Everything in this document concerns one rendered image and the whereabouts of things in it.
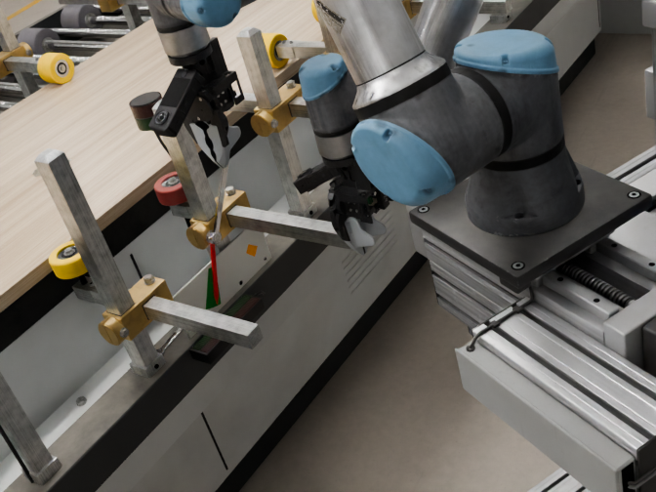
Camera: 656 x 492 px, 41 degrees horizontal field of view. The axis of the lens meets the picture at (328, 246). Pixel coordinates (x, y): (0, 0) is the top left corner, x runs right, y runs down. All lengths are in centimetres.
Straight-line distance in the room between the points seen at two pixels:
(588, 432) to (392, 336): 167
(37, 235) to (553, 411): 110
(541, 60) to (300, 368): 148
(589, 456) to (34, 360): 110
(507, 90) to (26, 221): 112
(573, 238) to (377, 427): 136
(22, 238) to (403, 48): 103
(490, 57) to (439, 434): 144
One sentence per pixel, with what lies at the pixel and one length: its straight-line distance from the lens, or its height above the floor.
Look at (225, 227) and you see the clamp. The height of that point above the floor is 84.
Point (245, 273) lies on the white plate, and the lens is 176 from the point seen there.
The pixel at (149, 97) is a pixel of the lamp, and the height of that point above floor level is 111.
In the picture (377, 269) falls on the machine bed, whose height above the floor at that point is 18.
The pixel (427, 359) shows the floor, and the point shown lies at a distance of 253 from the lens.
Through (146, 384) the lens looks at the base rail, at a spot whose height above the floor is 70.
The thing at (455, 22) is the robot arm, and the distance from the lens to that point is 122.
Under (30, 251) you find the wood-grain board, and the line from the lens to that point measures 175.
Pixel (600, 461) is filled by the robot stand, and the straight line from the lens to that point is 98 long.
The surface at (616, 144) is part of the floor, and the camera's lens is 335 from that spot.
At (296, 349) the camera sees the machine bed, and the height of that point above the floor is 22.
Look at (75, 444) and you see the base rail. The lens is 159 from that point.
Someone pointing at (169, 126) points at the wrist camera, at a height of 114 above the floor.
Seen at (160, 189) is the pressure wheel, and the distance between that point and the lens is 176.
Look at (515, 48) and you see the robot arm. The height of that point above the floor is 127.
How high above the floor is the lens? 169
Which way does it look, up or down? 33 degrees down
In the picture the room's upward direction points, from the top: 16 degrees counter-clockwise
